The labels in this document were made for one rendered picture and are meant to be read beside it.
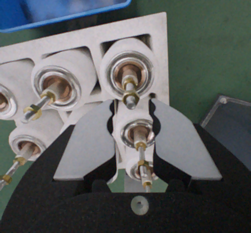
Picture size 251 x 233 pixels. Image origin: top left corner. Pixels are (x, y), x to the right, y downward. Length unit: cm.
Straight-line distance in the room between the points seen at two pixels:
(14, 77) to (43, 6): 26
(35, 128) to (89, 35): 22
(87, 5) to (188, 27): 29
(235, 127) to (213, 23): 31
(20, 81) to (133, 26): 22
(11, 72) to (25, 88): 3
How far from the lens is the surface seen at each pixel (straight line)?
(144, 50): 22
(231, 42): 56
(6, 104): 32
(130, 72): 20
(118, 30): 28
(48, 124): 36
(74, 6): 48
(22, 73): 33
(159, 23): 29
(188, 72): 52
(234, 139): 53
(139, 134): 26
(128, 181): 53
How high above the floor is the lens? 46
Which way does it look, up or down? 60 degrees down
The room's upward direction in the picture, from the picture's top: 179 degrees counter-clockwise
